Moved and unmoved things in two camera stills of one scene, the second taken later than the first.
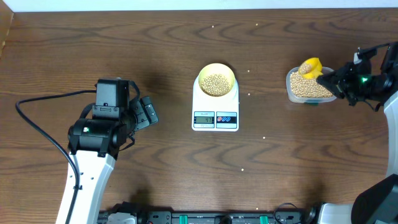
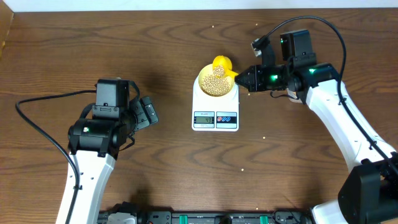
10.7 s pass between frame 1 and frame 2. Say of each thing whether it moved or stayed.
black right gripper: moved
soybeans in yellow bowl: stayed
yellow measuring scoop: moved
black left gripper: stayed
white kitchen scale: stayed
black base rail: stayed
